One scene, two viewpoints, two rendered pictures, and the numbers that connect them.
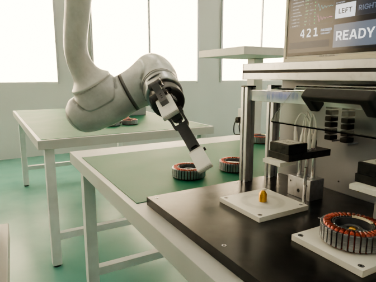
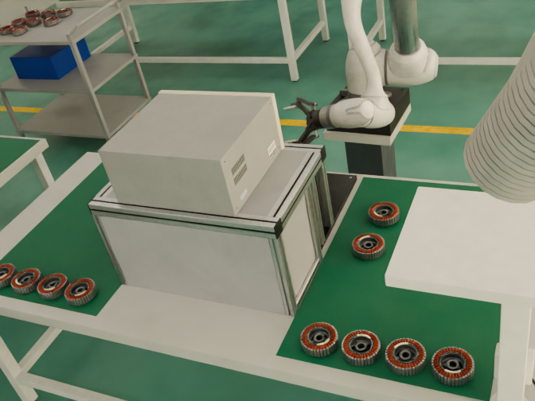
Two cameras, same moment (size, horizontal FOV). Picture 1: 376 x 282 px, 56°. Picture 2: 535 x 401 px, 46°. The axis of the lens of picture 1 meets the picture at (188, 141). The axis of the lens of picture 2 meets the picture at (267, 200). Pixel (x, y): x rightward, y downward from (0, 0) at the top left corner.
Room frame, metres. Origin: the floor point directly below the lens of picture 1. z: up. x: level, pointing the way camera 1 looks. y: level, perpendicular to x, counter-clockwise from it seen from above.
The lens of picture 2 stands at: (2.50, -1.25, 2.21)
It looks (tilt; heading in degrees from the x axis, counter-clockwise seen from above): 35 degrees down; 150
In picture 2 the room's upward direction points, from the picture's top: 13 degrees counter-clockwise
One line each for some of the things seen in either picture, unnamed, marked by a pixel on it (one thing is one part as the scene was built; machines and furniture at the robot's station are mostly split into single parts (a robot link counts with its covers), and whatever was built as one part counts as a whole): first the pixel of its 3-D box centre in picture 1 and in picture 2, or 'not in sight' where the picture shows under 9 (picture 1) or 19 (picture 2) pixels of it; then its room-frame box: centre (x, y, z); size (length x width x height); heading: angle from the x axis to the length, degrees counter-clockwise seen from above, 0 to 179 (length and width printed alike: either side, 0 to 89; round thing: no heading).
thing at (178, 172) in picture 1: (188, 170); (384, 213); (1.14, 0.00, 0.77); 0.11 x 0.11 x 0.04
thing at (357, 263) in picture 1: (351, 244); not in sight; (0.61, -0.30, 0.78); 0.15 x 0.15 x 0.01; 30
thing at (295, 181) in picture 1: (305, 186); not in sight; (0.89, -0.31, 0.80); 0.08 x 0.05 x 0.06; 30
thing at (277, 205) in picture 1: (262, 203); not in sight; (0.82, -0.18, 0.78); 0.15 x 0.15 x 0.01; 30
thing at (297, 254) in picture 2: not in sight; (298, 249); (1.19, -0.43, 0.91); 0.28 x 0.03 x 0.32; 120
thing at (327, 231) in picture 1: (352, 231); not in sight; (0.61, -0.30, 0.80); 0.11 x 0.11 x 0.04
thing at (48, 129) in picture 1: (97, 161); not in sight; (2.87, 0.76, 0.38); 1.85 x 1.10 x 0.75; 30
